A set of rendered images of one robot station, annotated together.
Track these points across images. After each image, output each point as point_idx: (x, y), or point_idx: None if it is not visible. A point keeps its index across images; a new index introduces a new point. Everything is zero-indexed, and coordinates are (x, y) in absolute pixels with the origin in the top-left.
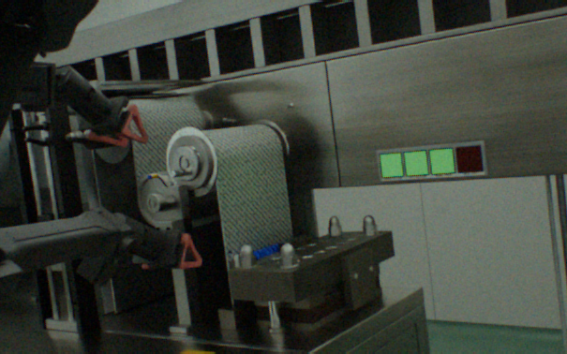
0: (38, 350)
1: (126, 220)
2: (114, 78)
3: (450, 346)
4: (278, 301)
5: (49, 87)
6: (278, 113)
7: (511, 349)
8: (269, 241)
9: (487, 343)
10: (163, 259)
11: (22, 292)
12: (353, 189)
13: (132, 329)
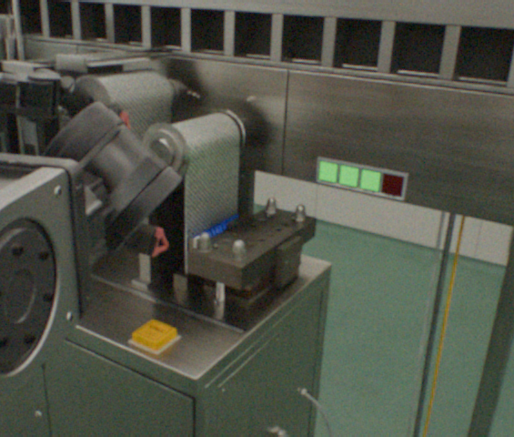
0: None
1: None
2: (88, 22)
3: (322, 242)
4: (226, 284)
5: (53, 99)
6: (238, 102)
7: (367, 251)
8: (219, 217)
9: (350, 243)
10: (139, 249)
11: None
12: None
13: (100, 273)
